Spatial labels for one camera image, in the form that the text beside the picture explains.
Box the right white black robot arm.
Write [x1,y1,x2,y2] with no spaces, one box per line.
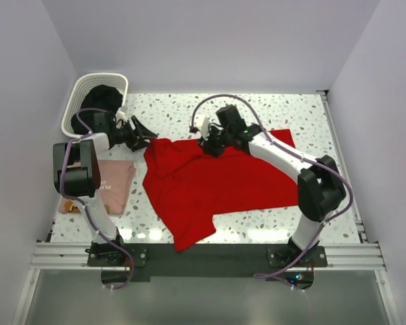
[190,105,346,266]

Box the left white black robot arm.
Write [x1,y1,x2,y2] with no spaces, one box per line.
[53,108,158,265]

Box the white plastic laundry basket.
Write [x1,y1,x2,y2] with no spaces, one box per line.
[60,72,129,138]

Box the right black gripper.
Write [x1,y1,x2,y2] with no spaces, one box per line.
[197,125,232,159]

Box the aluminium front rail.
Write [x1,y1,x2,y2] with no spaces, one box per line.
[29,242,386,271]

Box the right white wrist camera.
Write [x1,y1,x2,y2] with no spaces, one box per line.
[189,114,209,140]

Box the red t shirt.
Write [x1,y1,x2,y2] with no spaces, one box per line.
[143,139,298,252]

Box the aluminium right side rail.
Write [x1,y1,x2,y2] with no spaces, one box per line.
[317,90,369,244]

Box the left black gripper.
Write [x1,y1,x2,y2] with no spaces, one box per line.
[110,116,157,152]

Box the folded pink t shirt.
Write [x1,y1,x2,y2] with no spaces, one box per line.
[59,159,137,215]

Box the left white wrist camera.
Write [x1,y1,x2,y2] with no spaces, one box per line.
[115,106,128,124]

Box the black garment in basket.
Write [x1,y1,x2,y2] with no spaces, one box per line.
[78,85,123,131]

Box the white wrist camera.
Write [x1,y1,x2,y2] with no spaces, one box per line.
[115,106,128,124]
[189,114,209,140]

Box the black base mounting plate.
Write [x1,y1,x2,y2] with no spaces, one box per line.
[87,242,328,288]

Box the aluminium rail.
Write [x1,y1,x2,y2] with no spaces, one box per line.
[29,242,386,271]
[317,90,369,244]

